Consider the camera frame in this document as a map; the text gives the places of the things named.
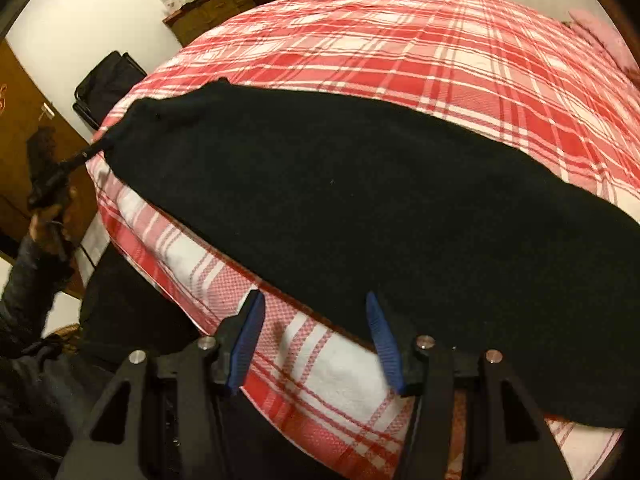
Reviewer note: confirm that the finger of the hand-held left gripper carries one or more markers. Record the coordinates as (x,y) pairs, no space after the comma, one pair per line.
(87,152)

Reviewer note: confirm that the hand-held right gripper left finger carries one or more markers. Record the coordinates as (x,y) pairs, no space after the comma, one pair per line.
(247,342)

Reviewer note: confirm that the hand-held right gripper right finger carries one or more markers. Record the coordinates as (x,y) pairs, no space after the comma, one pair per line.
(385,342)

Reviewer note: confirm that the black pants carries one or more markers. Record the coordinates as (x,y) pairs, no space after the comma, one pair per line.
(325,200)

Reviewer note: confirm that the person's left forearm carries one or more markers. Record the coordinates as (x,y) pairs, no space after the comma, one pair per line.
(30,290)

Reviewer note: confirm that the person's left hand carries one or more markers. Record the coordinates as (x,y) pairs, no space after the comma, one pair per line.
(50,232)

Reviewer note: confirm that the wooden door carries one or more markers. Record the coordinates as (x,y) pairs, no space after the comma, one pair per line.
(25,120)

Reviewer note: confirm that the black bag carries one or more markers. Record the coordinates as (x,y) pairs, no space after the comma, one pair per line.
(107,85)

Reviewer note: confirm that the person's dark clothing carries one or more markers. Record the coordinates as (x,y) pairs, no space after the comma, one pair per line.
(125,305)

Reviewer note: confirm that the wicker basket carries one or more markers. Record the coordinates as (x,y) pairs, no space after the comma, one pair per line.
(62,335)

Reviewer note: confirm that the wooden cabinet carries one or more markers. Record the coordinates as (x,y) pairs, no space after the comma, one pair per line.
(215,10)

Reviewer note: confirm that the red plaid blanket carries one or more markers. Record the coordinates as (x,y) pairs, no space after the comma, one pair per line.
(400,50)

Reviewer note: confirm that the pink folded cloth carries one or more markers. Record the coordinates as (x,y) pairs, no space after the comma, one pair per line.
(605,35)

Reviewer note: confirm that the white wall socket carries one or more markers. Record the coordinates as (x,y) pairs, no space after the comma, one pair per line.
(170,1)

